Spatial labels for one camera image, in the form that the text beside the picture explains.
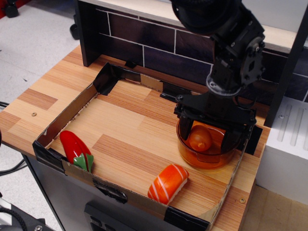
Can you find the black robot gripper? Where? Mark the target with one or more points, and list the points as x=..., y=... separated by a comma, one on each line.
x=217, y=107

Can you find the orange toy carrot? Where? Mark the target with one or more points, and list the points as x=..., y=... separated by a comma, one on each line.
x=200, y=138

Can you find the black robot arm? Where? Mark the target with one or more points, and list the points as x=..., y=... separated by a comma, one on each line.
x=238, y=44

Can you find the transparent orange plastic pot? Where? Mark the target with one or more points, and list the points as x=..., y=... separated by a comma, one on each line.
x=211, y=158

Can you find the cardboard fence with black tape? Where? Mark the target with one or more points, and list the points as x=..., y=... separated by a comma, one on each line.
x=131, y=132

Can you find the toy salmon nigiri sushi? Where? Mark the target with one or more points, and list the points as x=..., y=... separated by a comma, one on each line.
x=168, y=183

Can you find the white ribbed sink unit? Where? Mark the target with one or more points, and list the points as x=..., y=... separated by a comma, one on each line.
x=284, y=164

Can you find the dark tile backsplash panel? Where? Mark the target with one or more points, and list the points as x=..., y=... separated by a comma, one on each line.
x=178, y=54

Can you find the red toy chili pepper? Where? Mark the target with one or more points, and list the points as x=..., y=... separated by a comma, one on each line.
x=77, y=153

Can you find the black stand base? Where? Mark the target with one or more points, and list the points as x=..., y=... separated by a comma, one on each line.
x=10, y=8

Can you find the black metal bracket corner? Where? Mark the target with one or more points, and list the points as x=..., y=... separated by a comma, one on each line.
x=14, y=219

